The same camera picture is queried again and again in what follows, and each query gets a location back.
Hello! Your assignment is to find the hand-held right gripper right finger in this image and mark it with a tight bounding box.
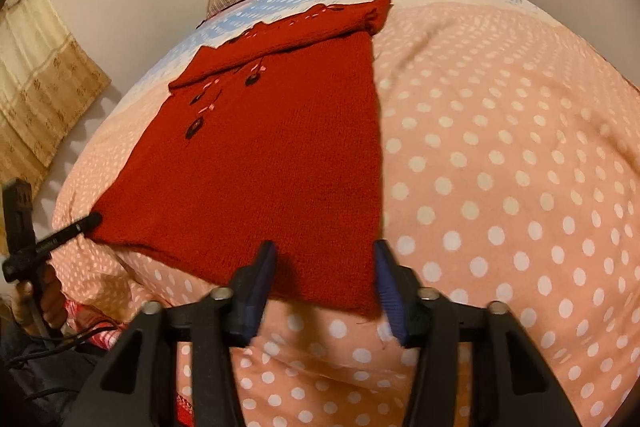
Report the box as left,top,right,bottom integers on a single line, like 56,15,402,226
374,239,583,427

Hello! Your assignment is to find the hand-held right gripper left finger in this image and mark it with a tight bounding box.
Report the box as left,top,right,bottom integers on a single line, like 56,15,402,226
87,239,277,427

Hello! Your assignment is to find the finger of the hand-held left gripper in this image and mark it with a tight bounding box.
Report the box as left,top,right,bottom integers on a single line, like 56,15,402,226
1,178,35,254
2,213,103,284

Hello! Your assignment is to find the red knitted sweater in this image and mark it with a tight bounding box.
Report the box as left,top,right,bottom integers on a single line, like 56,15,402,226
89,0,393,320

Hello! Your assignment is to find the person's left hand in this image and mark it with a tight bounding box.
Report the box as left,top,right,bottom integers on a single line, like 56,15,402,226
12,263,68,338

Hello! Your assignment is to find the red patterned cloth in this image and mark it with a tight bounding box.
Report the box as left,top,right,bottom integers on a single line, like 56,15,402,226
65,299,123,350

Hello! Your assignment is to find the beige patterned curtain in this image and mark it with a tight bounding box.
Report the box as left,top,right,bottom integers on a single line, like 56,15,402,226
0,0,112,198

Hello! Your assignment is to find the dark clothing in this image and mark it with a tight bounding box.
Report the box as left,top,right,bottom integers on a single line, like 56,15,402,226
0,322,118,427

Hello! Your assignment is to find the polka dot quilt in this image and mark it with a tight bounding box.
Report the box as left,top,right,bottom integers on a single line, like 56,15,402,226
50,0,640,427

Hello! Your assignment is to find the black cable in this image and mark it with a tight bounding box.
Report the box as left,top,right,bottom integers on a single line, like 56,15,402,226
0,326,121,365

